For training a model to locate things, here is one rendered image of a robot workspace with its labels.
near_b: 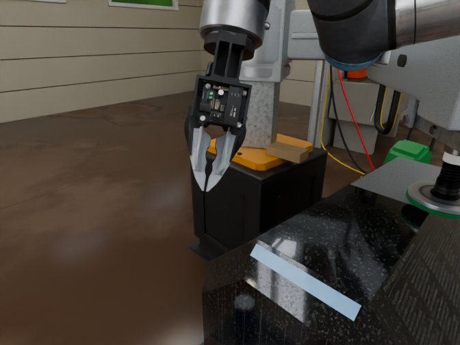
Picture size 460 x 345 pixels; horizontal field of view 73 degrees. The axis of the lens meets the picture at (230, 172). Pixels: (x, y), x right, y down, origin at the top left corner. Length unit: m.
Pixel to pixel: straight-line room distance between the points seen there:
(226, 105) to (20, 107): 6.27
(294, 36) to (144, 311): 1.62
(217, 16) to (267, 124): 1.32
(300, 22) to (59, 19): 5.60
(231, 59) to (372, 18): 0.20
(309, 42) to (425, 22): 1.17
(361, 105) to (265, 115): 2.41
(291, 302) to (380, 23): 0.64
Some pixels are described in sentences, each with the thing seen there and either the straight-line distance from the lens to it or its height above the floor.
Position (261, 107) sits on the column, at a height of 1.02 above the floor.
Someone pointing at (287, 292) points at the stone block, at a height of 0.77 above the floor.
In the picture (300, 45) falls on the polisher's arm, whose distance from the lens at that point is 1.64.
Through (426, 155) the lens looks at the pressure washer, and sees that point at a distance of 2.81.
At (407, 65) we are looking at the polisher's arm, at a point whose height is 1.27.
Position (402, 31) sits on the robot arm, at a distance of 0.51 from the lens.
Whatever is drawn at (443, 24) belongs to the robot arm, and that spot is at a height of 1.39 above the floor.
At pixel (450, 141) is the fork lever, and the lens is 1.12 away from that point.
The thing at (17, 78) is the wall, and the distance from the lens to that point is 6.56.
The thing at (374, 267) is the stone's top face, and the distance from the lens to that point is 0.91.
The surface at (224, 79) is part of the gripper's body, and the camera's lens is 0.40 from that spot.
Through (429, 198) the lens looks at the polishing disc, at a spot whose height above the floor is 0.88.
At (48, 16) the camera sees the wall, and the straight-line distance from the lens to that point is 6.74.
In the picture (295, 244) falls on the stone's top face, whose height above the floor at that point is 0.83.
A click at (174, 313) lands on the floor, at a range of 1.85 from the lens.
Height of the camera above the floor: 1.37
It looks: 24 degrees down
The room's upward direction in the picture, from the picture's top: straight up
